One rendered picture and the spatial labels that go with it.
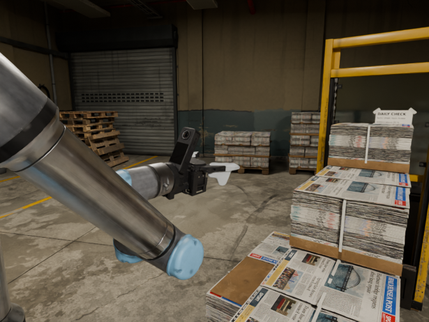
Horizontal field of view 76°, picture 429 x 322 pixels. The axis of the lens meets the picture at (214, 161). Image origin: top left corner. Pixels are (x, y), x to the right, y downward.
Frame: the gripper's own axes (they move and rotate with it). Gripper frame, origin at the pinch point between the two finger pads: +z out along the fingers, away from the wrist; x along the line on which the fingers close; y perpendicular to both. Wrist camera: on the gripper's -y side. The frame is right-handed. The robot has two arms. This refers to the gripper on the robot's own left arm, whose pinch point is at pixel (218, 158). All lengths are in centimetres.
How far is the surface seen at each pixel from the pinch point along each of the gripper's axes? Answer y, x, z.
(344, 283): 36, 36, 26
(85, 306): 140, -113, 14
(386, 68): -42, 11, 152
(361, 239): 26, 35, 40
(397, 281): 34, 48, 38
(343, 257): 35, 32, 39
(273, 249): 65, -8, 70
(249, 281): 64, -2, 37
